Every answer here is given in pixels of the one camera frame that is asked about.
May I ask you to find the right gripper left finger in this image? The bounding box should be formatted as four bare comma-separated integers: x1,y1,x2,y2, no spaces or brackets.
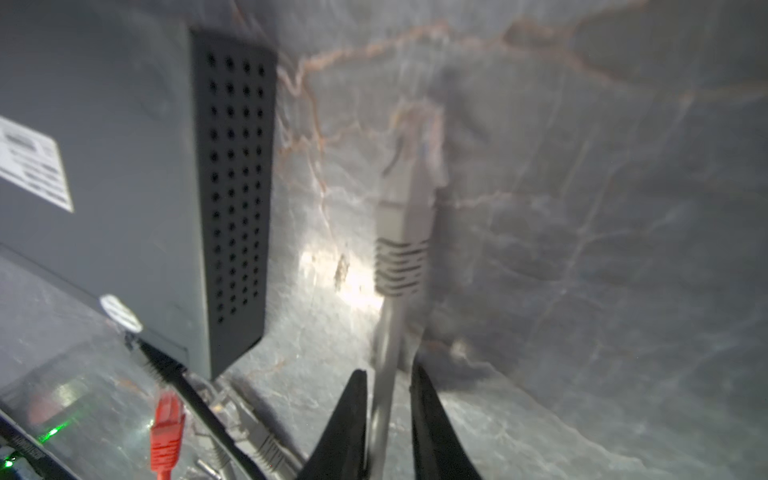
297,369,368,480

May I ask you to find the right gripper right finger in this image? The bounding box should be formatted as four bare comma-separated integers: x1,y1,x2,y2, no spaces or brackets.
410,361,481,480

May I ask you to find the black ethernet cable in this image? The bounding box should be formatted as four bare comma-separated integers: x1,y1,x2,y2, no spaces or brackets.
125,335,268,480

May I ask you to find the grey ethernet cable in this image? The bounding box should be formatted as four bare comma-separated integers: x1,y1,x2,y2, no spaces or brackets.
191,371,301,480
364,101,450,480

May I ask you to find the large black network switch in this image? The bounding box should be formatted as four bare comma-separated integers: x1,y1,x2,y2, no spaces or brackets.
1,1,278,379

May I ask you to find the red ethernet cable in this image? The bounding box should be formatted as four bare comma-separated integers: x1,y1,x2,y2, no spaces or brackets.
149,391,187,480

